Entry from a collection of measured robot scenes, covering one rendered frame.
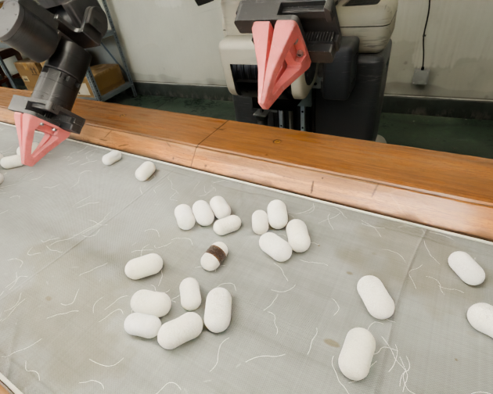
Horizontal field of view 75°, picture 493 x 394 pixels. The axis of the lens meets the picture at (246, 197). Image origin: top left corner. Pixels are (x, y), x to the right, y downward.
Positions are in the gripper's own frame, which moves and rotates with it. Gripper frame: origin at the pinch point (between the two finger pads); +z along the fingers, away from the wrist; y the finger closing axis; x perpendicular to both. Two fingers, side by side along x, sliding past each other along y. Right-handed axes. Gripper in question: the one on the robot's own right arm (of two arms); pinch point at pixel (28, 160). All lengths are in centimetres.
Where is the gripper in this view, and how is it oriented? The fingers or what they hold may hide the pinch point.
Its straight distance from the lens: 61.2
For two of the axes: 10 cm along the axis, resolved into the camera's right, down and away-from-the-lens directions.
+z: -3.1, 9.5, -1.0
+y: 8.6, 2.4, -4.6
